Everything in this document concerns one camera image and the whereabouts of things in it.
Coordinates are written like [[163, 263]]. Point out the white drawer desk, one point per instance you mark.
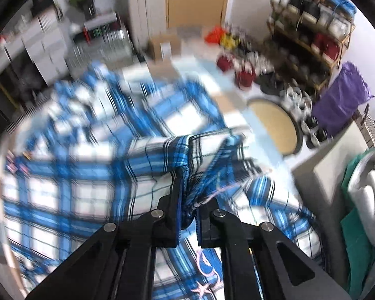
[[45, 42]]

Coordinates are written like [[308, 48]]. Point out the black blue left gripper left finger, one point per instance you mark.
[[118, 260]]

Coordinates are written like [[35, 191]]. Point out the green folded garment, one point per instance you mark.
[[360, 251]]

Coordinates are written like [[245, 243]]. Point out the white locker cabinet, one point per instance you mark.
[[147, 18]]

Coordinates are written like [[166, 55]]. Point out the purple bag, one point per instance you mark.
[[338, 104]]

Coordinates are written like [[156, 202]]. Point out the blue white plaid shirt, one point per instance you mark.
[[102, 149]]

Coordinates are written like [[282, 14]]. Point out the stack of white folded clothes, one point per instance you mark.
[[361, 190]]

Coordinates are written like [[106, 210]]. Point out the checkered brown blue bed cover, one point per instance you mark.
[[233, 103]]

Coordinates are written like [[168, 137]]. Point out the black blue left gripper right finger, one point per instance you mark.
[[259, 261]]

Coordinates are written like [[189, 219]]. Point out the wooden shoe rack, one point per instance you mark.
[[311, 37]]

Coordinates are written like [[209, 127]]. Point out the cardboard box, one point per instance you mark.
[[164, 46]]

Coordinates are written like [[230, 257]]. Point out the silver suitcase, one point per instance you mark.
[[114, 49]]

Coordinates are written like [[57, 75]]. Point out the grey storage box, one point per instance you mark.
[[319, 180]]

